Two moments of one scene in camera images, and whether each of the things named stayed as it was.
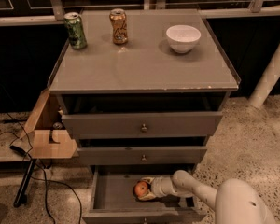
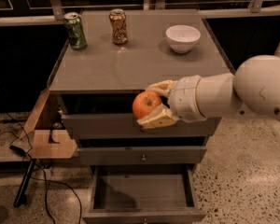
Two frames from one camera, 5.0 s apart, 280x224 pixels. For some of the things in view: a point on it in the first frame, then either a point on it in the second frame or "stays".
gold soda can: [119, 23] stays
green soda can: [75, 30] stays
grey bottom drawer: [113, 201] stays
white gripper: [158, 187] -> [187, 99]
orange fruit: [141, 189] -> [145, 103]
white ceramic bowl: [182, 38] stays
